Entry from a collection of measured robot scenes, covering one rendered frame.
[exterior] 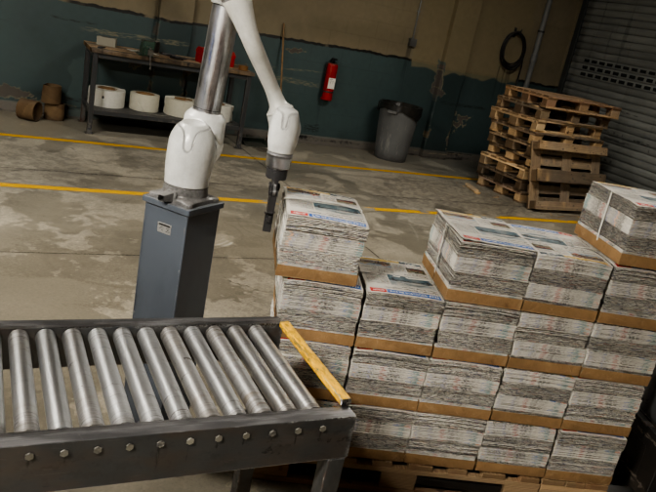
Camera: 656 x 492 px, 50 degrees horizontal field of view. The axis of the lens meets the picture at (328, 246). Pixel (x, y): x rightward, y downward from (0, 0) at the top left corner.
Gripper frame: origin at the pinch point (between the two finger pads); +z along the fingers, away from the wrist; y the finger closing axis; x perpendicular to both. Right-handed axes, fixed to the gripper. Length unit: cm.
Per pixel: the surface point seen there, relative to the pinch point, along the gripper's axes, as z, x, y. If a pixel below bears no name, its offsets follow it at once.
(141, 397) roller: 17, 28, -99
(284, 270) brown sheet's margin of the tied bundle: 10.4, -7.3, -19.3
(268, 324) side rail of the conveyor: 16, -3, -51
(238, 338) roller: 17, 6, -62
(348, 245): -2.0, -27.1, -18.5
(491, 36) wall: -88, -317, 790
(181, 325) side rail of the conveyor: 16, 23, -60
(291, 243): 0.4, -7.9, -19.0
